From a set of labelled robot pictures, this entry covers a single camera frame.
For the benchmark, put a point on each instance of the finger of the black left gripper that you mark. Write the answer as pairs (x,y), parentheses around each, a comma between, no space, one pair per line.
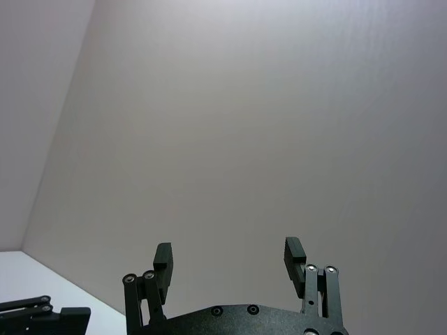
(75,321)

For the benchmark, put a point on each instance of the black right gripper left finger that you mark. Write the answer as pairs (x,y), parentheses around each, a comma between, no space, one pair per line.
(164,265)

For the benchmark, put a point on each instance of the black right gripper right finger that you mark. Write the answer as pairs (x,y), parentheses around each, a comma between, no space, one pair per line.
(294,261)

